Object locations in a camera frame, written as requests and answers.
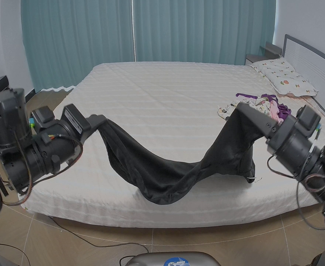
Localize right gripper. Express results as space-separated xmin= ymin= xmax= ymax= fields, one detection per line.
xmin=266 ymin=115 xmax=321 ymax=177

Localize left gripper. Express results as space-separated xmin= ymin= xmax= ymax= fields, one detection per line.
xmin=27 ymin=104 xmax=91 ymax=183

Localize black T-shirt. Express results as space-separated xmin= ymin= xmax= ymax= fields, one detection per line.
xmin=95 ymin=105 xmax=263 ymax=206

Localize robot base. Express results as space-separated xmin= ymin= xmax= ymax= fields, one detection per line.
xmin=129 ymin=252 xmax=221 ymax=266

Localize bed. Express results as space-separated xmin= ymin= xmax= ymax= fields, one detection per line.
xmin=18 ymin=33 xmax=325 ymax=229

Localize purple garment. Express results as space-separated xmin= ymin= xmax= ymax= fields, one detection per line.
xmin=235 ymin=93 xmax=292 ymax=122

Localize pink garment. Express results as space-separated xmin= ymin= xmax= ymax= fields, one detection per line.
xmin=268 ymin=103 xmax=280 ymax=121

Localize white printed pillow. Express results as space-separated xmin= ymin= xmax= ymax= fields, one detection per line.
xmin=248 ymin=59 xmax=318 ymax=97

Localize white printed pyjama top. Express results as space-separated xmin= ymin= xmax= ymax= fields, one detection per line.
xmin=216 ymin=97 xmax=279 ymax=121

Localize grey bedside table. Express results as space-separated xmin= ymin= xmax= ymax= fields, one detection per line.
xmin=246 ymin=41 xmax=283 ymax=66

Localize blue-green curtain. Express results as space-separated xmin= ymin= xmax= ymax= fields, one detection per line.
xmin=21 ymin=0 xmax=135 ymax=92
xmin=132 ymin=0 xmax=278 ymax=65

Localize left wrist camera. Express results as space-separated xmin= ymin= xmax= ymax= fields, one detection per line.
xmin=31 ymin=106 xmax=55 ymax=132

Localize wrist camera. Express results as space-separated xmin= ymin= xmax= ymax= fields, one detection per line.
xmin=296 ymin=105 xmax=321 ymax=139
xmin=31 ymin=106 xmax=55 ymax=132

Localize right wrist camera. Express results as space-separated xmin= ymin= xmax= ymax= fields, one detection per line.
xmin=296 ymin=105 xmax=321 ymax=139

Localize black cable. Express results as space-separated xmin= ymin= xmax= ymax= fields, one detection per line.
xmin=48 ymin=216 xmax=150 ymax=266

